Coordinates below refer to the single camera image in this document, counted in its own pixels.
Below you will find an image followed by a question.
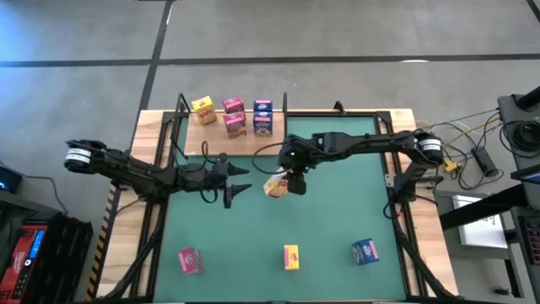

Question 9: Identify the grey side table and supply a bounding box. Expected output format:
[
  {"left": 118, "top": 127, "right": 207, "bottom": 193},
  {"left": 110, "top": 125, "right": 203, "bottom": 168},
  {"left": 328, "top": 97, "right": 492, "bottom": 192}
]
[{"left": 496, "top": 86, "right": 540, "bottom": 199}]

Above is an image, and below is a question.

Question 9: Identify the white flat box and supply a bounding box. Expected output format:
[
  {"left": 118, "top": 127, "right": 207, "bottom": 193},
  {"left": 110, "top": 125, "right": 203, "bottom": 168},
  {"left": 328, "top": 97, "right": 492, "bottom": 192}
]
[{"left": 451, "top": 194, "right": 509, "bottom": 249}]

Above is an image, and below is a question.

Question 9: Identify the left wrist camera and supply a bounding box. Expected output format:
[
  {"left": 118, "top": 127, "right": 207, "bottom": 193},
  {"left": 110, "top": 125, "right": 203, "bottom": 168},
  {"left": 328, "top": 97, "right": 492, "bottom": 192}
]
[{"left": 212, "top": 154, "right": 230, "bottom": 178}]

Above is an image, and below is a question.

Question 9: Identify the black device with blue light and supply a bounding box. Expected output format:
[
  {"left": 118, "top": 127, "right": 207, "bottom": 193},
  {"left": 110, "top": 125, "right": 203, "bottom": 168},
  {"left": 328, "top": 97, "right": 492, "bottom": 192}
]
[{"left": 0, "top": 166, "right": 23, "bottom": 194}]

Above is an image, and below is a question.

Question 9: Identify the black pole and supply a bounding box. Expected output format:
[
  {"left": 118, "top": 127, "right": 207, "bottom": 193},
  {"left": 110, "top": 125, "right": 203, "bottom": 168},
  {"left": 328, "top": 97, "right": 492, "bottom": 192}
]
[{"left": 516, "top": 86, "right": 540, "bottom": 110}]

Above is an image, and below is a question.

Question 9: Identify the pink cereal box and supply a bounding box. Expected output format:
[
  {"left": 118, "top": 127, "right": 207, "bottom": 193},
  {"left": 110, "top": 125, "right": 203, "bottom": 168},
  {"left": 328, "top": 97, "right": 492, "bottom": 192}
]
[
  {"left": 222, "top": 95, "right": 246, "bottom": 114},
  {"left": 223, "top": 111, "right": 248, "bottom": 139},
  {"left": 177, "top": 247, "right": 206, "bottom": 276}
]

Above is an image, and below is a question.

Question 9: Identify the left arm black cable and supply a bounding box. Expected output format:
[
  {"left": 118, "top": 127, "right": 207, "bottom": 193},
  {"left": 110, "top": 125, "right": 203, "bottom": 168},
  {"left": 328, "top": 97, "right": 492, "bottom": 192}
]
[{"left": 199, "top": 140, "right": 221, "bottom": 205}]

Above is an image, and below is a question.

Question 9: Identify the yellow black hazard tape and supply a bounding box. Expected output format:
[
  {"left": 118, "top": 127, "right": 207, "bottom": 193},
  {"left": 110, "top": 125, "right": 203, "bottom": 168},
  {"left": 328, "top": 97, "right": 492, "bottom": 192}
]
[{"left": 85, "top": 185, "right": 120, "bottom": 301}]

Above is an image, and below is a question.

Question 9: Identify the coiled black cable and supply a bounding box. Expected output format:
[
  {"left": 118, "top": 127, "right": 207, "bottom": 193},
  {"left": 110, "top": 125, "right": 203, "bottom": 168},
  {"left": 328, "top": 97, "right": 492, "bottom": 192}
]
[{"left": 499, "top": 120, "right": 540, "bottom": 158}]

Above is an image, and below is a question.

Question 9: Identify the red control unit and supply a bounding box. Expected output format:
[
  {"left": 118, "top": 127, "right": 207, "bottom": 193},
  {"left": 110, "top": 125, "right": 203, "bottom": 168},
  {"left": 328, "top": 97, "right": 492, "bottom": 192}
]
[{"left": 0, "top": 223, "right": 48, "bottom": 301}]

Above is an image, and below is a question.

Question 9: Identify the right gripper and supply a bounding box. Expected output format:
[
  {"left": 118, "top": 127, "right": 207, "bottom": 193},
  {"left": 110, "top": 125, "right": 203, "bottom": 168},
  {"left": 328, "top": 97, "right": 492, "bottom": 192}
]
[{"left": 278, "top": 134, "right": 316, "bottom": 197}]

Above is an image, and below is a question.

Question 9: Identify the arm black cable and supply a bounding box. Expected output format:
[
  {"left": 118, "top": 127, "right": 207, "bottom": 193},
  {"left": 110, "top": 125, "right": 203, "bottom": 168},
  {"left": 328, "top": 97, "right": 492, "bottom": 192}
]
[
  {"left": 199, "top": 140, "right": 221, "bottom": 205},
  {"left": 251, "top": 142, "right": 290, "bottom": 176}
]

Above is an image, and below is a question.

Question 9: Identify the black power brick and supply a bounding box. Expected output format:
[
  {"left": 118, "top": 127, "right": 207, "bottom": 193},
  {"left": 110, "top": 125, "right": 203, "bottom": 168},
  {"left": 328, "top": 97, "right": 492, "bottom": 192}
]
[{"left": 471, "top": 145, "right": 500, "bottom": 177}]

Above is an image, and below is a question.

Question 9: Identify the black metal beam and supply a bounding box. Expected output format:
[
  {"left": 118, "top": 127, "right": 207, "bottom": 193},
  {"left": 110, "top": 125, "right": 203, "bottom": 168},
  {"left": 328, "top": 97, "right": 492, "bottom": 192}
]
[{"left": 438, "top": 183, "right": 531, "bottom": 231}]

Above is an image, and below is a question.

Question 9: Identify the black keyboard device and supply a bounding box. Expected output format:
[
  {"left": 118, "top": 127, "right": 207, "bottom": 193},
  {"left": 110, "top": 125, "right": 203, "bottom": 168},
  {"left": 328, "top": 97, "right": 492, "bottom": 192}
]
[{"left": 510, "top": 206, "right": 540, "bottom": 265}]

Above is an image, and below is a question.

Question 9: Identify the yellow floor cable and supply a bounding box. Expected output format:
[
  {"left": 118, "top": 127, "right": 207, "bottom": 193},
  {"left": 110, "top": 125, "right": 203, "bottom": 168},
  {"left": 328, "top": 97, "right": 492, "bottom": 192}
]
[{"left": 417, "top": 116, "right": 501, "bottom": 173}]

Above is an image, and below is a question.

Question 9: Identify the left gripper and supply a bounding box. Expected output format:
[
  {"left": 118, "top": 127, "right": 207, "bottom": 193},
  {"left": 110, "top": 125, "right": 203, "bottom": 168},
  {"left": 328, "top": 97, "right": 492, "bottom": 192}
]
[{"left": 176, "top": 162, "right": 253, "bottom": 209}]

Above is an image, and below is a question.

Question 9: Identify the green table mat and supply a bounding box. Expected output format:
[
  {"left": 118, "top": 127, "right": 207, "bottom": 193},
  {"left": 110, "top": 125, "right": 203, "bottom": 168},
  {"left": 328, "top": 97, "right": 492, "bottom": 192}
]
[{"left": 154, "top": 116, "right": 408, "bottom": 301}]

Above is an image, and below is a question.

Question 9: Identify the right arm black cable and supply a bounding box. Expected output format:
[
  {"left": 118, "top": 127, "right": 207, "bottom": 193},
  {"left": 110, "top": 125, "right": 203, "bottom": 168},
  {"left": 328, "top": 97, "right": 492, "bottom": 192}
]
[{"left": 251, "top": 142, "right": 290, "bottom": 176}]

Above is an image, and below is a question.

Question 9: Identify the black plastic crate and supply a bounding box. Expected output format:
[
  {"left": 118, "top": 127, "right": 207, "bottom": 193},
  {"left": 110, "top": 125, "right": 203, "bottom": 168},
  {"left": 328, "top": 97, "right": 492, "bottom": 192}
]
[{"left": 31, "top": 210, "right": 95, "bottom": 304}]

